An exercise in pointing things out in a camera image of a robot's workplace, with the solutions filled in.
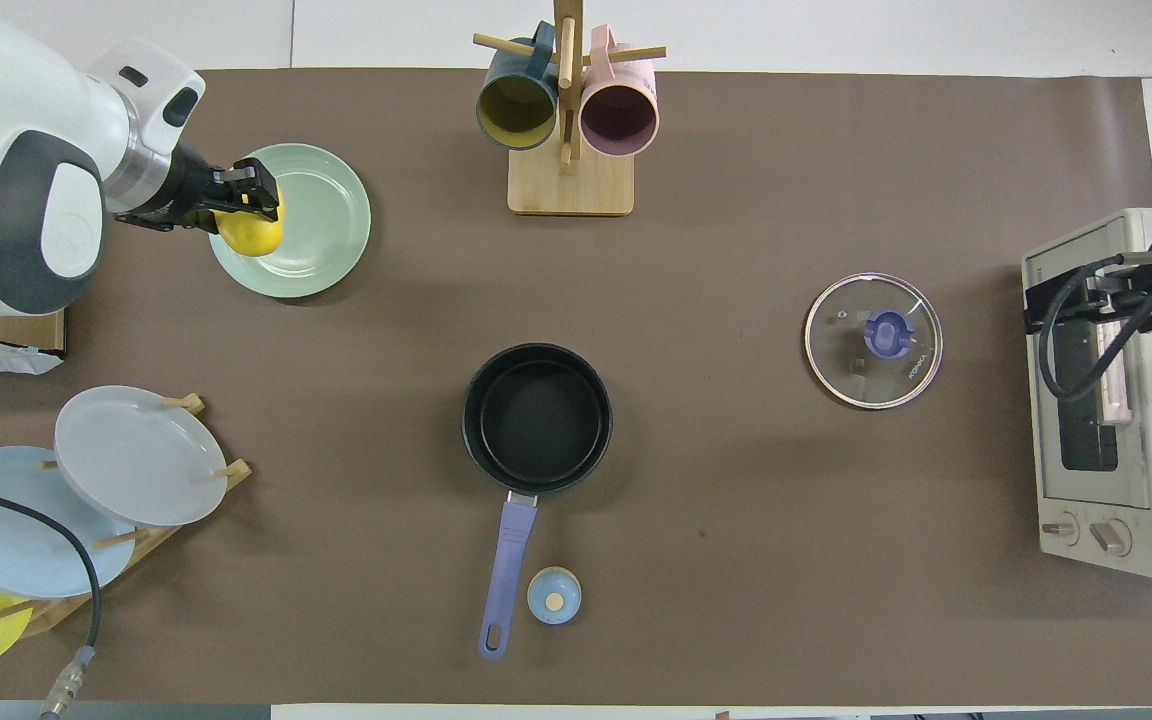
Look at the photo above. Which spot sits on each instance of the pink ribbed mug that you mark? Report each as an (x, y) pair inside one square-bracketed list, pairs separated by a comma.
[(619, 120)]

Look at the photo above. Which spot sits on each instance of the brown table mat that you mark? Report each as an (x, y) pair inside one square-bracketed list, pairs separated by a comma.
[(736, 560)]

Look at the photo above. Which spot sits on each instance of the glass lid with blue knob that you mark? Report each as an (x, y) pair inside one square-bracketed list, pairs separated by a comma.
[(866, 370)]

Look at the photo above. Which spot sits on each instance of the teal mug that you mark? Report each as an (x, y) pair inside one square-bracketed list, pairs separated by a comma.
[(516, 110)]

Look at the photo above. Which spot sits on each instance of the wooden mug tree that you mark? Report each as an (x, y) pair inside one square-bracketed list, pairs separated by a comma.
[(571, 185)]

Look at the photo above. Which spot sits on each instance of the wooden plate rack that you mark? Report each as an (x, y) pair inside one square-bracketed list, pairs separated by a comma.
[(151, 540)]

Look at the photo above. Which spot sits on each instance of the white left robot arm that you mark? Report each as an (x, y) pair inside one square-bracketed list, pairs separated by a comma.
[(26, 160)]

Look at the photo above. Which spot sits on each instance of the mint green plate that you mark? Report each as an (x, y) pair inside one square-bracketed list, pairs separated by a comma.
[(321, 230)]

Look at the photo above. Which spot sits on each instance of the yellow lemon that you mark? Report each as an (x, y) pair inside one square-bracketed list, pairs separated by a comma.
[(251, 238)]

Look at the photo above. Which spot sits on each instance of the brown wooden board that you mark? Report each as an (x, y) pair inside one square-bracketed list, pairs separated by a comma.
[(6, 328)]

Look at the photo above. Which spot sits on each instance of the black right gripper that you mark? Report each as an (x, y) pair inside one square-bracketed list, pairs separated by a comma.
[(1048, 306)]

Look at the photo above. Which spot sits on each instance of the grey plate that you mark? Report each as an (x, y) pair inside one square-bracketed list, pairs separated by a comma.
[(136, 455)]

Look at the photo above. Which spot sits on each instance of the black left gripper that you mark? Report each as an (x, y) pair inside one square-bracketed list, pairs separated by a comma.
[(181, 190)]

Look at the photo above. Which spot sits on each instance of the light blue plate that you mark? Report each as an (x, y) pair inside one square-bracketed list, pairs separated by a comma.
[(16, 530)]

